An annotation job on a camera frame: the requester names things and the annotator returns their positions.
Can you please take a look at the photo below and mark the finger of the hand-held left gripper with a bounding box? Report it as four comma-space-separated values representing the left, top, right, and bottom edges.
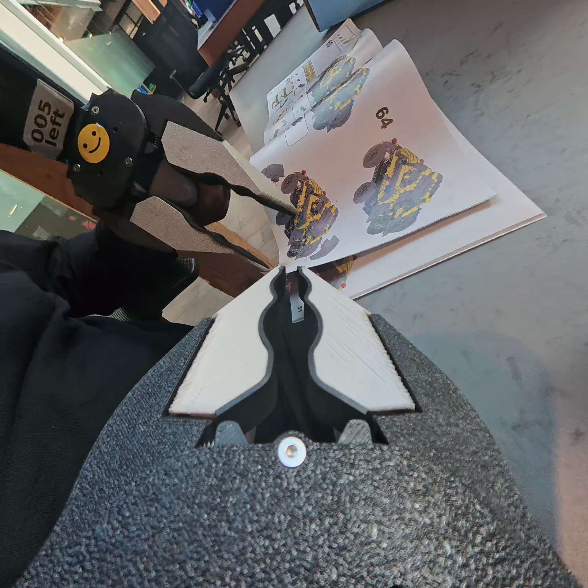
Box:
129, 196, 276, 267
161, 122, 296, 217

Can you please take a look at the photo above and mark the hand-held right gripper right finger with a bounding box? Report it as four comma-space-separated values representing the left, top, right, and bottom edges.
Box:
296, 267, 416, 411

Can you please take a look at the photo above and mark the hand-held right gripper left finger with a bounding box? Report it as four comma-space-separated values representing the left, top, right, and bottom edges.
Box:
168, 267, 293, 419

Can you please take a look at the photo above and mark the toy brick instruction booklet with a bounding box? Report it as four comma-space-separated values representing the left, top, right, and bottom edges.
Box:
248, 21, 547, 324

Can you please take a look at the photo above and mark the person's left forearm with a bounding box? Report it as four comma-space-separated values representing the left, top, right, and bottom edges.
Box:
46, 225, 199, 318

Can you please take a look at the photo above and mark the grey desk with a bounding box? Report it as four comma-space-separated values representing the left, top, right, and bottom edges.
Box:
0, 0, 588, 575

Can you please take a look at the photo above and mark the person's black clothing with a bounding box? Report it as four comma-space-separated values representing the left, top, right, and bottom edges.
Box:
0, 230, 217, 588

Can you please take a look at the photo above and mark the blue cardboard box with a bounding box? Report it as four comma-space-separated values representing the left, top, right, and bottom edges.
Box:
303, 0, 388, 33

